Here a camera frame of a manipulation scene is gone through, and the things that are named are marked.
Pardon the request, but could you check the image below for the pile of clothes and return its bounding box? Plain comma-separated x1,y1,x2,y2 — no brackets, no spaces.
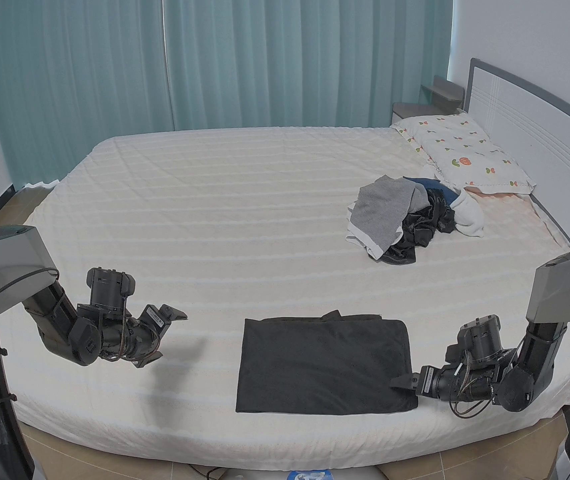
345,174,486,266

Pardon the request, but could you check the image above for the grey bedside table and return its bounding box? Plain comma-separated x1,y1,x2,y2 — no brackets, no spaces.
391,75,466,121

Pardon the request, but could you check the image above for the black T-shirt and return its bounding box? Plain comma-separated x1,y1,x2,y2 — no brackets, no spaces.
235,310,420,415

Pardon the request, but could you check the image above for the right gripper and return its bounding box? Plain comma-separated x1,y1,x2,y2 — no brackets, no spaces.
389,365,455,402

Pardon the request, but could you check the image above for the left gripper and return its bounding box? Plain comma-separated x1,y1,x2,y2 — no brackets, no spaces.
115,304,188,369

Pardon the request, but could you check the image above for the bed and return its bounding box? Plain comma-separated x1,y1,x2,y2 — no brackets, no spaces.
12,58,570,471

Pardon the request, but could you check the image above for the white printed pillow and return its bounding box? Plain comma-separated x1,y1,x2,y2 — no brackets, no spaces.
390,114,538,197

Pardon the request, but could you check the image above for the blue-green curtain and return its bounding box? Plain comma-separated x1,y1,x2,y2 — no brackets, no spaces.
0,0,173,190
162,0,457,131

